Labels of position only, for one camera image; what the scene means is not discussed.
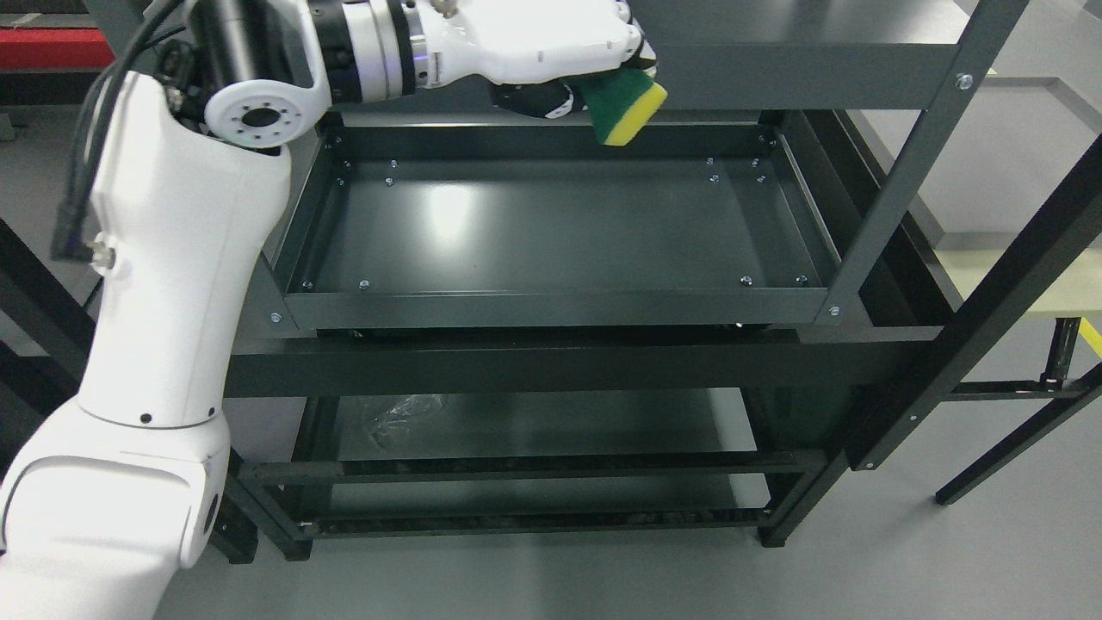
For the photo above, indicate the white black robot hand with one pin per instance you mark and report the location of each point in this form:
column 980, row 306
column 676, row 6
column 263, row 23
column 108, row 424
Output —
column 524, row 43

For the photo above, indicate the green yellow sponge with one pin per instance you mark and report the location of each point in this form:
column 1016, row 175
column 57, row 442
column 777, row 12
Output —
column 620, row 102

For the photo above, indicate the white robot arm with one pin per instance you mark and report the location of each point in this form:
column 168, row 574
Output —
column 181, row 176

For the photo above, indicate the dark grey metal shelving unit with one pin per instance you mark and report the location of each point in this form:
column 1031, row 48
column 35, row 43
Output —
column 500, row 326

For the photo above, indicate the grey tray table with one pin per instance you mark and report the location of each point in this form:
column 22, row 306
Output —
column 1018, row 139

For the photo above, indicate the red box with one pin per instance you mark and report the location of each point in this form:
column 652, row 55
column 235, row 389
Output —
column 42, row 48

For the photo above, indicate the black metal frame rack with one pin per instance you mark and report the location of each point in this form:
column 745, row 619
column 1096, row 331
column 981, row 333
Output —
column 1062, row 228

